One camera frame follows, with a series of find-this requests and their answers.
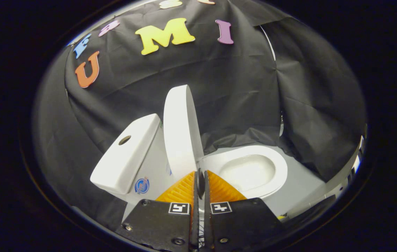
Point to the white toilet seat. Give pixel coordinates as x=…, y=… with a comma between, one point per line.
x=279, y=168

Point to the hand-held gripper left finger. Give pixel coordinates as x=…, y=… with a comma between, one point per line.
x=160, y=224

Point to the white toilet tank cover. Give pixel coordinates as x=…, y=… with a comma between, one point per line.
x=128, y=157

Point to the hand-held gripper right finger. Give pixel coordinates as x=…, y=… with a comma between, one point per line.
x=240, y=224

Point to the black backdrop cloth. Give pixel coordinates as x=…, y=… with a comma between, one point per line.
x=236, y=98

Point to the white toilet lid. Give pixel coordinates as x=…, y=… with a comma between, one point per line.
x=181, y=140

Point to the white toilet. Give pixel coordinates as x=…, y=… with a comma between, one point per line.
x=154, y=164

